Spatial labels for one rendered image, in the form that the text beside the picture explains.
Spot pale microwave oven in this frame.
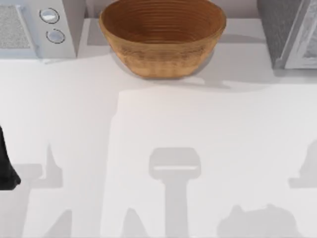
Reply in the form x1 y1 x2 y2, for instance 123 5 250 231
0 0 87 60

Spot grey cabinet door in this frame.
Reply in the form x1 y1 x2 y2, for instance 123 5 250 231
281 0 317 70

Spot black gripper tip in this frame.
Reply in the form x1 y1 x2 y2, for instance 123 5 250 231
0 126 21 191

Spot round microwave knob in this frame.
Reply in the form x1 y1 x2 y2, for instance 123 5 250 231
39 7 60 24
46 28 66 44

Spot brown woven basket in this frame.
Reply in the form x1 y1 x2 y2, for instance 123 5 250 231
99 0 227 80

